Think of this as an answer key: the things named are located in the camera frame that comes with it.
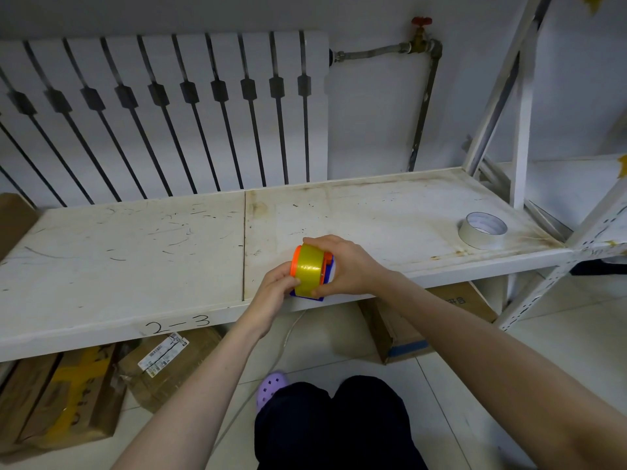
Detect person's right hand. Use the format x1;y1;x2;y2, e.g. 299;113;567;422
303;235;394;299

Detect person's left hand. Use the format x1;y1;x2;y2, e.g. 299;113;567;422
242;261;301;339

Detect orange and blue tape dispenser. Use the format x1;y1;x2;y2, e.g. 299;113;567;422
289;245;337;302

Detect yellow tape roll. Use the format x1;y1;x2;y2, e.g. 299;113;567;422
294;243;334;298

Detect person's right forearm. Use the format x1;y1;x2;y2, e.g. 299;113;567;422
377;271;627;470

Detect person's left forearm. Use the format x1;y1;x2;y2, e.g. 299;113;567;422
112;320;267;470

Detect cardboard box with blue stripe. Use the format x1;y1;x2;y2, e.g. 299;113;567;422
358;281;499;366

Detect purple clog shoe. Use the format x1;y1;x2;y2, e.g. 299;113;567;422
256;371;290;415

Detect white metal shelving rack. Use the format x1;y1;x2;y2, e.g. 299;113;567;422
477;154;627;262
0;0;627;363

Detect person's black trousers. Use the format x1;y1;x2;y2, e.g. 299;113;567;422
254;375;428;470

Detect brown package with white label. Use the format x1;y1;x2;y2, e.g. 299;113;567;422
117;328;227;413

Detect white tape roll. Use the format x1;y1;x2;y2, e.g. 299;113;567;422
458;211;508;250

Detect grey metal heating pipe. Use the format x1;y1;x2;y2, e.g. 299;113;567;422
329;40;443;173

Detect white panel radiator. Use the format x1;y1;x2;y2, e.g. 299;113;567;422
0;30;330;209

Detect flat cardboard box yellow tape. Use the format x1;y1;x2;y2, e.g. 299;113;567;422
0;343;125;452

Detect plain brown cardboard box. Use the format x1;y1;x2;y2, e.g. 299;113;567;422
0;193;41;262

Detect white cable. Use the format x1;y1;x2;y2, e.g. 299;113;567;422
211;308;308;456

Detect brass valve with red handle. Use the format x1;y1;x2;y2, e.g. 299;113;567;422
410;16;435;54

